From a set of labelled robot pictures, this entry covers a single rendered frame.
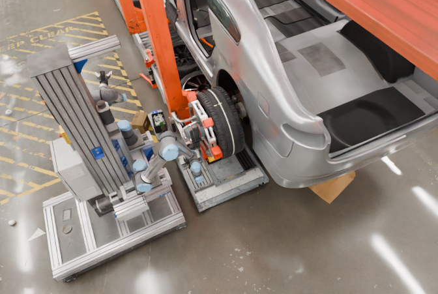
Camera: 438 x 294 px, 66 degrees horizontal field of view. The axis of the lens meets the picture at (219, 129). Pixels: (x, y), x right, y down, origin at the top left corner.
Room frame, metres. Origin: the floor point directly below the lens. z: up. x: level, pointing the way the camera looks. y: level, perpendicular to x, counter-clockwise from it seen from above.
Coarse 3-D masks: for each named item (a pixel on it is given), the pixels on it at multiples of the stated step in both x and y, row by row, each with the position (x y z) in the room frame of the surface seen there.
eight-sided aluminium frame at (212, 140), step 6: (192, 102) 2.19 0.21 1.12; (198, 102) 2.18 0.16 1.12; (192, 114) 2.32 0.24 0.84; (198, 114) 2.04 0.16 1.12; (204, 114) 2.03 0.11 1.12; (192, 120) 2.31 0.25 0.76; (204, 138) 2.17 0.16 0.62; (210, 138) 1.86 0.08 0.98; (210, 144) 1.84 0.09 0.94; (204, 150) 2.05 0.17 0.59; (210, 150) 1.86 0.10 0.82; (210, 156) 1.89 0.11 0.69
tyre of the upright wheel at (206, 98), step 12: (204, 96) 2.19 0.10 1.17; (216, 96) 2.17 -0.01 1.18; (228, 96) 2.16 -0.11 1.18; (216, 108) 2.04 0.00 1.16; (228, 108) 2.04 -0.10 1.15; (216, 120) 1.95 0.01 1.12; (228, 120) 1.95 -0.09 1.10; (240, 120) 1.97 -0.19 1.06; (216, 132) 1.89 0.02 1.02; (228, 132) 1.89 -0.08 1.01; (240, 132) 1.90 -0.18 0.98; (228, 144) 1.84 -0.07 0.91; (240, 144) 1.88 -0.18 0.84
